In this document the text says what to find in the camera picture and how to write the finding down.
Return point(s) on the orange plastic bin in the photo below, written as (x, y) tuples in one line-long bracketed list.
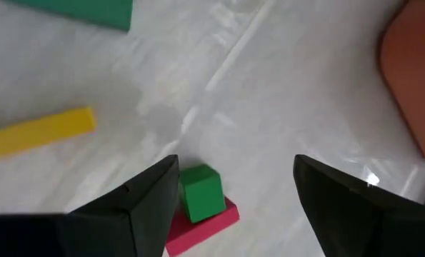
[(415, 71)]

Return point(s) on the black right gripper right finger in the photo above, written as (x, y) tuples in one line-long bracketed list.
[(358, 221)]

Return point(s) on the green long block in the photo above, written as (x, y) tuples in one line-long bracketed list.
[(90, 10)]

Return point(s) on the red small block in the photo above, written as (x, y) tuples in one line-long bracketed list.
[(212, 227)]

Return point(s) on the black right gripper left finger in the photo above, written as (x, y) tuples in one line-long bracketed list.
[(133, 221)]

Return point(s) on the green small block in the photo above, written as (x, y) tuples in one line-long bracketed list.
[(201, 194)]

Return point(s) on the yellow long block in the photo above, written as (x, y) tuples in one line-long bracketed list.
[(37, 132)]

